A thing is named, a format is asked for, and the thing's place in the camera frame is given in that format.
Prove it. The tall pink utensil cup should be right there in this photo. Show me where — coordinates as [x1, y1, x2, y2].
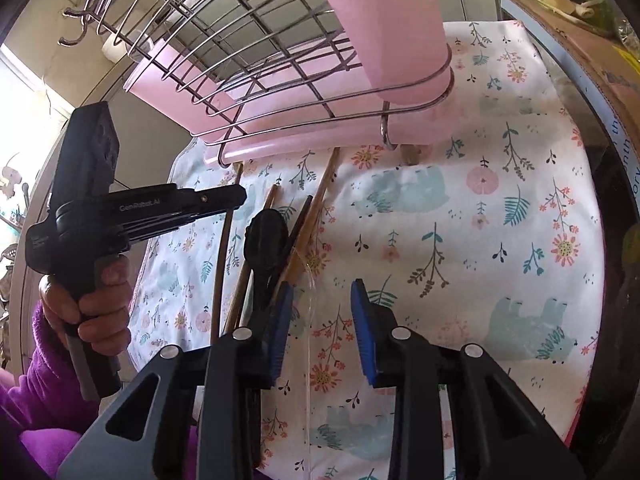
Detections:
[302, 0, 453, 107]

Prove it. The black spoon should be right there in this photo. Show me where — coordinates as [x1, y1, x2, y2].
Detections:
[244, 207, 291, 333]

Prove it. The wide pink utensil cup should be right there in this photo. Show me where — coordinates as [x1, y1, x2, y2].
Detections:
[122, 40, 236, 128]

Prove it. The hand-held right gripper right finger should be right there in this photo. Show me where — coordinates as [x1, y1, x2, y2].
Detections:
[350, 279, 586, 480]

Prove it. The person's left hand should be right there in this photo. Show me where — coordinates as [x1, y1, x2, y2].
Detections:
[39, 255, 135, 357]

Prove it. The metal wire dish rack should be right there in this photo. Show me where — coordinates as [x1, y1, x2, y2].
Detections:
[57, 0, 456, 167]

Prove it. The bag of green vegetables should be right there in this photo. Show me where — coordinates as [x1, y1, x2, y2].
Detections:
[530, 0, 631, 36]

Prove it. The pink drip tray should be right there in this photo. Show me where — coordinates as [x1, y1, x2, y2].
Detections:
[202, 55, 448, 168]

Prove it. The wooden chopstick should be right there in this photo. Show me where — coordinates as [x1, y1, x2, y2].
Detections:
[270, 147, 342, 306]
[222, 185, 279, 336]

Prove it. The floral printed cloth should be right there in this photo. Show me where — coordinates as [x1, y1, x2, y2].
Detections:
[127, 20, 606, 480]

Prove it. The thin dark brown chopstick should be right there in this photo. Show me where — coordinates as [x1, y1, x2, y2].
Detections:
[211, 162, 245, 348]

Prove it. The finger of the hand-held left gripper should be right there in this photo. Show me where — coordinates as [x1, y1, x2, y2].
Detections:
[120, 184, 248, 243]

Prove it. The white paper roll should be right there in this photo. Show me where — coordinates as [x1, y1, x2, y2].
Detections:
[102, 35, 136, 63]

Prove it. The printed cardboard box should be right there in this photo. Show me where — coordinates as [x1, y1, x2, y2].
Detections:
[500, 0, 640, 181]

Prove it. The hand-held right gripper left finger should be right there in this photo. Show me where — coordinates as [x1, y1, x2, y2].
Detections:
[57, 280, 296, 480]

